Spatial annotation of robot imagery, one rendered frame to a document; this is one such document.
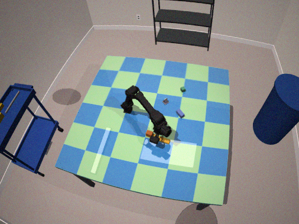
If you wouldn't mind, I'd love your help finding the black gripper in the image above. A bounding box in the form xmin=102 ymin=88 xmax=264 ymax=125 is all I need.
xmin=149 ymin=128 xmax=160 ymax=144

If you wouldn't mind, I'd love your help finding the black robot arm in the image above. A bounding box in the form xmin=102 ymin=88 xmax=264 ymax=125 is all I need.
xmin=121 ymin=85 xmax=172 ymax=137

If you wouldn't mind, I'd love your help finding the orange long bar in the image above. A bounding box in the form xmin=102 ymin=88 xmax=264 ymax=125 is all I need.
xmin=145 ymin=130 xmax=170 ymax=144

